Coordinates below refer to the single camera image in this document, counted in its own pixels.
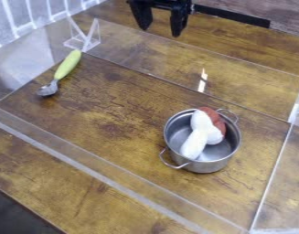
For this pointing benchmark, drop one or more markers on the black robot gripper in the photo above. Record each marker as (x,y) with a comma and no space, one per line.
(180,8)

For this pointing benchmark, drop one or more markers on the white plush mushroom red cap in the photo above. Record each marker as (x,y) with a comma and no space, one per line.
(209,131)

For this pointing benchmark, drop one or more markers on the silver metal pot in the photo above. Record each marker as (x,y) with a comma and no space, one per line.
(216,156)

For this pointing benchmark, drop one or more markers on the black strip on table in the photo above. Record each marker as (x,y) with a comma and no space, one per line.
(246,19)

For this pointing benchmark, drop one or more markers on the clear acrylic triangular stand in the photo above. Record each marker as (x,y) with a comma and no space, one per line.
(83,41)

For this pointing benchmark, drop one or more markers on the yellow-green handled metal spoon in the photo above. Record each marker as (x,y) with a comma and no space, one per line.
(66,67)

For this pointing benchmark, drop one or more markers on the clear acrylic enclosure wall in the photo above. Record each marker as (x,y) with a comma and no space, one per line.
(189,197)

